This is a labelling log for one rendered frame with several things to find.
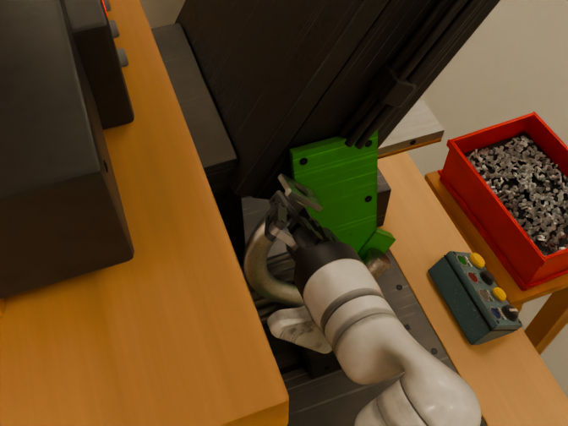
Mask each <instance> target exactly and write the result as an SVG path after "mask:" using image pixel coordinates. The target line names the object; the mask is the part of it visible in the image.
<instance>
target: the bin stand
mask: <svg viewBox="0 0 568 426"><path fill-rule="evenodd" d="M424 179H425V181H426V182H427V184H428V185H429V186H430V188H431V190H432V191H433V193H434V195H435V196H436V198H437V199H438V201H439V202H440V203H441V205H442V206H443V208H444V210H445V212H446V213H447V215H448V216H449V217H450V219H451V220H452V222H453V223H454V225H455V226H456V229H457V230H458V232H459V233H460V234H461V236H462V237H463V239H464V240H465V242H466V243H467V245H468V247H469V248H470V249H471V251H472V252H473V253H477V254H479V255H480V256H481V257H482V258H483V260H484V262H485V265H484V266H485V268H486V270H488V271H490V272H491V273H492V274H493V275H494V278H495V280H494V282H495V283H496V285H497V286H498V287H499V288H501V289H502V290H503V291H504V292H505V295H506V298H505V299H506V300H507V302H508V303H509V304H510V305H512V306H513V307H514V308H515V309H517V310H518V313H520V311H521V310H522V305H523V304H524V303H526V302H528V301H531V300H533V299H536V298H540V297H542V296H545V295H548V294H550V293H552V294H551V295H550V297H549V298H548V300H547V301H546V302H545V304H544V305H543V307H542V308H541V309H540V310H539V311H538V313H537V314H536V316H535V317H534V318H533V320H532V321H531V323H530V324H529V325H528V327H527V328H526V329H525V330H524V332H525V334H526V335H527V337H528V339H529V340H530V342H531V343H532V345H533V346H534V348H535V349H536V351H537V352H538V354H539V356H540V354H541V353H542V352H543V351H544V350H545V348H546V347H547V346H548V345H549V344H550V342H551V341H552V340H553V339H554V338H555V337H556V336H557V335H558V334H559V333H560V331H561V330H562V329H563V328H564V327H565V325H566V324H567V323H568V274H565V275H563V276H560V277H558V278H555V279H553V280H551V281H547V282H545V283H543V284H541V285H538V286H536V287H533V288H531V289H528V290H526V291H522V290H521V289H520V287H519V286H518V285H517V284H516V283H515V281H514V280H513V279H512V277H511V275H510V274H509V273H508V271H507V270H506V269H505V267H504V266H503V265H502V264H501V262H500V261H499V259H498V258H497V257H496V255H495V254H494V252H493V251H492V250H491V248H490V247H489V246H488V244H487V243H486V242H485V241H484V239H483V238H482V236H481V235H480V234H479V232H478V230H477V229H476V228H475V226H474V225H473V224H472V223H471V222H470V220H469V219H468V217H467V216H466V214H465V213H464V212H463V210H462V209H461V207H460V206H459V205H458V204H457V202H456V201H455V200H454V198H453V197H452V196H451V194H450V193H449V191H448V190H447V189H446V187H445V185H444V184H443V183H442V182H441V181H440V175H439V174H438V171H435V172H430V173H427V174H425V177H424Z"/></svg>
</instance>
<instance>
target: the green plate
mask: <svg viewBox="0 0 568 426"><path fill-rule="evenodd" d="M366 129H367V128H366ZM366 129H365V130H364V131H363V133H364V132H365V131H366ZM350 135H351V133H349V134H348V135H347V137H346V138H343V137H341V136H340V135H338V136H335V137H332V138H328V139H323V140H320V141H316V142H313V143H310V144H306V145H301V146H298V147H295V148H291V149H289V155H290V163H291V172H292V179H293V180H294V181H296V182H298V183H300V184H302V185H303V186H305V187H307V188H309V189H311V190H312V191H313V193H314V195H315V196H316V198H317V199H318V201H319V202H320V204H321V205H322V207H323V209H322V210H321V211H320V212H318V211H317V210H314V209H312V208H310V207H308V206H306V207H307V209H308V211H309V213H310V214H311V216H312V217H313V218H314V219H315V220H317V221H319V223H320V225H321V226H322V227H323V228H325V227H327V228H330V229H331V231H332V232H333V233H334V234H335V235H336V236H337V238H338V239H339V240H340V241H341V242H343V243H347V244H349V245H350V246H352V247H353V248H354V250H355V251H356V252H358V250H359V249H360V248H361V247H362V246H363V245H364V243H365V242H366V241H367V240H368V238H369V237H370V236H371V234H372V233H373V232H374V231H377V171H378V129H376V131H375V132H374V133H373V135H372V136H371V137H370V138H369V140H368V141H367V142H366V144H365V145H364V146H363V148H362V149H361V150H360V149H358V148H357V147H356V146H355V144H356V143H357V141H358V140H359V139H360V137H361V136H362V135H363V134H361V135H360V137H359V138H358V139H357V141H356V142H355V143H354V144H353V146H352V147H347V146H346V145H345V142H346V141H347V139H348V138H349V136H350Z"/></svg>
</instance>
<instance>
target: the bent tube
mask: <svg viewBox="0 0 568 426"><path fill-rule="evenodd" d="M278 179H279V181H280V183H281V185H282V187H283V188H284V189H285V191H286V192H285V193H284V194H285V195H286V197H287V198H288V200H289V201H290V203H291V205H292V207H293V208H294V210H295V211H296V212H297V213H299V212H300V211H301V210H302V209H303V207H304V206H308V207H310V208H312V209H314V210H317V211H318V212H320V211H321V210H322V209H323V207H322V205H321V204H320V202H319V201H318V199H317V198H316V196H315V195H314V193H313V191H312V190H311V189H309V188H307V187H305V186H303V185H302V184H300V183H298V182H296V181H294V180H293V179H291V178H289V177H287V176H286V175H284V174H282V173H281V174H280V175H279V176H278ZM272 211H273V210H272V209H270V210H269V212H268V213H267V214H266V215H265V216H264V218H263V219H262V220H261V221H260V222H259V224H258V225H257V226H256V228H255V229H254V230H253V232H252V233H251V235H250V237H249V239H248V241H247V244H246V247H245V250H244V254H243V269H244V273H245V275H246V278H247V280H248V282H249V284H250V286H251V287H252V288H253V289H254V290H255V291H256V292H257V293H258V294H260V295H261V296H263V297H264V298H267V299H269V300H271V301H274V302H278V303H283V304H285V305H289V306H292V307H295V308H299V307H302V306H304V305H305V303H304V301H303V299H302V297H301V295H300V293H299V291H298V289H297V287H296V285H293V284H291V283H288V282H285V281H280V280H278V279H276V278H275V277H274V276H272V275H271V274H270V272H269V271H268V270H267V266H266V258H267V254H268V252H269V250H270V247H271V245H272V244H273V243H274V242H275V241H276V239H275V240H274V241H273V242H271V241H270V240H268V239H267V238H266V237H265V218H266V217H267V216H268V215H269V214H270V213H271V212H272Z"/></svg>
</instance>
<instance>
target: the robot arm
mask: <svg viewBox="0 0 568 426"><path fill-rule="evenodd" d="M269 205H270V207H271V209H272V210H273V211H272V212H271V213H270V214H269V215H268V216H267V217H266V218H265V237H266V238H267V239H268V240H270V241H271V242H273V241H274V240H275V239H278V238H279V239H280V240H281V241H282V242H284V243H285V244H286V246H287V251H288V253H289V254H290V255H291V256H292V258H293V260H294V261H295V269H294V274H293V279H294V283H295V285H296V287H297V289H298V291H299V293H300V295H301V297H302V299H303V301H304V303H305V305H304V306H302V307H299V308H294V309H280V310H277V311H276V312H274V313H273V314H272V315H271V316H270V317H269V318H268V320H267V325H268V326H269V329H270V332H271V334H272V335H273V336H274V337H276V338H279V339H280V338H281V339H282V340H284V339H285V341H286V340H287V341H289V342H292V343H295V344H297V345H299V346H301V347H306V348H308V349H311V350H314V351H316V352H320V353H324V354H326V353H329V352H331V351H333V353H334V354H335V355H336V359H337V360H338V362H339V364H340V365H341V368H342V369H343V371H344V372H345V374H346V375H347V377H348V378H349V379H350V380H352V381H354V382H355V383H358V384H360V385H372V384H376V383H379V382H381V381H384V380H387V379H389V378H391V377H393V376H395V375H398V374H401V373H405V374H404V375H403V376H402V377H401V378H400V379H398V380H397V381H396V382H395V383H393V384H392V385H391V386H389V387H388V388H387V389H386V390H384V391H383V392H382V393H381V394H379V395H378V396H377V397H375V398H374V399H373V400H372V401H371V402H370V403H369V404H368V405H366V406H365V407H364V408H363V409H362V410H361V411H360V412H359V414H358V415H357V417H356V419H355V424H354V426H480V423H481V407H480V404H479V401H478V398H477V396H476V394H475V392H474V391H473V389H472V388H471V386H470V385H469V384H468V383H467V382H466V381H465V380H464V379H463V378H462V377H461V376H459V375H458V374H457V373H456V372H454V371H453V370H452V369H450V368H449V367H447V366H446V365H445V364H443V363H442V362H441V361H440V360H439V359H437V358H436V357H434V356H433V355H432V354H430V353H429V352H428V351H427V350H425V349H424V348H423V347H422V346H421V345H420V344H419V343H418V342H417V341H416V340H415V339H414V338H413V337H412V336H411V335H410V334H409V333H408V331H407V330H406V329H405V327H404V326H403V325H402V323H401V321H400V320H399V319H398V318H397V316H396V314H395V313H394V312H393V310H392V309H391V307H390V305H389V304H388V303H387V302H386V300H385V297H384V295H383V293H382V291H381V290H380V287H379V285H378V283H377V282H376V280H375V279H374V278H373V276H372V275H371V273H370V272H369V270H368V268H367V267H366V266H365V264H364V263H363V262H362V260H361V259H360V257H359V256H358V254H357V252H356V251H355V250H354V248H353V247H352V246H350V245H349V244H347V243H343V242H341V241H340V240H339V239H338V238H337V236H336V235H335V234H334V233H333V232H332V231H331V229H330V228H327V227H325V228H323V227H322V226H321V225H320V223H319V221H317V220H315V219H314V218H313V217H312V216H311V214H310V213H309V211H308V209H307V207H306V206H304V207H303V209H302V210H301V211H300V212H299V213H297V212H296V211H295V210H294V208H293V207H292V205H291V203H290V201H289V200H288V198H287V197H286V195H285V194H284V193H283V192H282V191H280V190H278V191H276V193H275V194H274V195H273V196H272V198H271V199H270V200H269ZM290 218H292V221H291V223H289V222H288V221H289V219H290Z"/></svg>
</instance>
